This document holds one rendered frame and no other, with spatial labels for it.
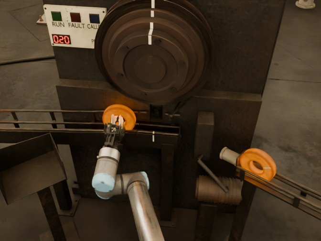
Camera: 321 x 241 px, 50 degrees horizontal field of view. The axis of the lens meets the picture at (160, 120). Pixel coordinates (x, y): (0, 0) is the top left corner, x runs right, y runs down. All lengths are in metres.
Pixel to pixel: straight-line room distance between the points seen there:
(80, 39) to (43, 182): 0.65
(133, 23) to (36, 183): 0.83
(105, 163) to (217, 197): 0.56
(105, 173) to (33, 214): 0.96
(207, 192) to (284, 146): 1.19
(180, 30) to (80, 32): 0.47
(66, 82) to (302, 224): 1.58
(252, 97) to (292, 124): 1.35
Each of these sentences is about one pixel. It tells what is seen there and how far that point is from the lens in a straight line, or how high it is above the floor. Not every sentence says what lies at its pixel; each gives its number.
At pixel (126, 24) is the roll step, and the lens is 1.30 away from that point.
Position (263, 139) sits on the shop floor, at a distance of 2.74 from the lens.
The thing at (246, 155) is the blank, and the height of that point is 0.74.
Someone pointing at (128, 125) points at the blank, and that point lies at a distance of 1.65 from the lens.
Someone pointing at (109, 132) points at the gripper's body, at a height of 0.79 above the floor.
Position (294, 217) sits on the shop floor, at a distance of 2.33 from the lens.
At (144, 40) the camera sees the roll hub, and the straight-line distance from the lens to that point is 1.25.
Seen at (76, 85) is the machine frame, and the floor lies 0.87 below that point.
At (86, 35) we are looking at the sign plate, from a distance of 1.55.
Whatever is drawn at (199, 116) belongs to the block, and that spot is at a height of 0.80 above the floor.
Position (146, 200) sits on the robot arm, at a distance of 1.42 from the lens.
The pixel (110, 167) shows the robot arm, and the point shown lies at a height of 0.74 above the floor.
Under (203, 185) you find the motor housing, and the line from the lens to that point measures 1.66.
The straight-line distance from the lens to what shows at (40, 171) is 1.69.
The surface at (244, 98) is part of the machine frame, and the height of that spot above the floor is 0.87.
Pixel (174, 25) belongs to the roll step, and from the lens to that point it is 1.28.
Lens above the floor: 1.82
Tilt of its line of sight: 41 degrees down
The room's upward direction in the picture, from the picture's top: 1 degrees clockwise
